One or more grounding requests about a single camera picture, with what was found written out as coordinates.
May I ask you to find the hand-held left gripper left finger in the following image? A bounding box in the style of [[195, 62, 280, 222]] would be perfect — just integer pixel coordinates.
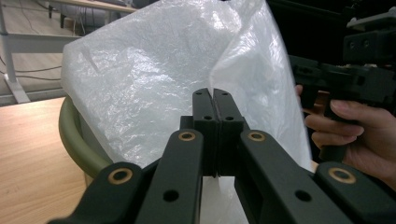
[[178, 87, 219, 179]]

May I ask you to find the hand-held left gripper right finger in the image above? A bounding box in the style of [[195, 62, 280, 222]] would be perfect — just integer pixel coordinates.
[[213, 88, 250, 177]]

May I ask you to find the white plastic bag blue edge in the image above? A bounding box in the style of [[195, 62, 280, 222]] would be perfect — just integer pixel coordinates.
[[60, 0, 314, 224]]

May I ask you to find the green plastic bin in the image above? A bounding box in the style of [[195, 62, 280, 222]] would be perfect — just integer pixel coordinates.
[[58, 94, 115, 188]]

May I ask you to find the tangle of thin black cables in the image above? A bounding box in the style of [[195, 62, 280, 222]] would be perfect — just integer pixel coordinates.
[[0, 55, 64, 82]]

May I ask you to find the white metal table frame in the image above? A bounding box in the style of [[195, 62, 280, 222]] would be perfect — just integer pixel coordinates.
[[0, 0, 139, 105]]

